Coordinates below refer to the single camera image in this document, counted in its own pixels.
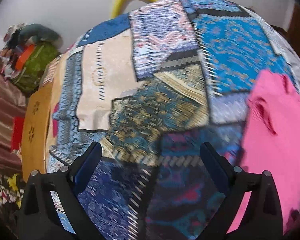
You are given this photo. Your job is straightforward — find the pink knit cardigan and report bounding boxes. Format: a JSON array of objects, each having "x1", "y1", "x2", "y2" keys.
[{"x1": 241, "y1": 70, "x2": 300, "y2": 229}]

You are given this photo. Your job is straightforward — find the wooden lap desk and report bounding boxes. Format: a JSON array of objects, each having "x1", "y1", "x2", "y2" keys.
[{"x1": 21, "y1": 83, "x2": 52, "y2": 181}]

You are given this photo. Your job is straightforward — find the red box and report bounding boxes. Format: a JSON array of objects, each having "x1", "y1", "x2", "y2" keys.
[{"x1": 11, "y1": 116, "x2": 25, "y2": 151}]

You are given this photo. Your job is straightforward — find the striped brown curtain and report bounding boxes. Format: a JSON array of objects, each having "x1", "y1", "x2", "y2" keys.
[{"x1": 0, "y1": 60, "x2": 26, "y2": 176}]

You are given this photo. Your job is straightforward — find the green storage bag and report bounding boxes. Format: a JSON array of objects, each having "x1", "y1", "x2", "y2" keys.
[{"x1": 10, "y1": 42, "x2": 59, "y2": 97}]

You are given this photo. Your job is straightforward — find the grey striped bed sheet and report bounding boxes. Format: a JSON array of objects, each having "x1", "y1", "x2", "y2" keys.
[{"x1": 240, "y1": 5, "x2": 300, "y2": 92}]

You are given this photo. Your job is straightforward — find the orange box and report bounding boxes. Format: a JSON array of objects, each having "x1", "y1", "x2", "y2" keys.
[{"x1": 15, "y1": 44, "x2": 36, "y2": 71}]

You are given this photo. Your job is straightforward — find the patchwork patterned bed cover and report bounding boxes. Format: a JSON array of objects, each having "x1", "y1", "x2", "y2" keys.
[{"x1": 47, "y1": 0, "x2": 297, "y2": 239}]

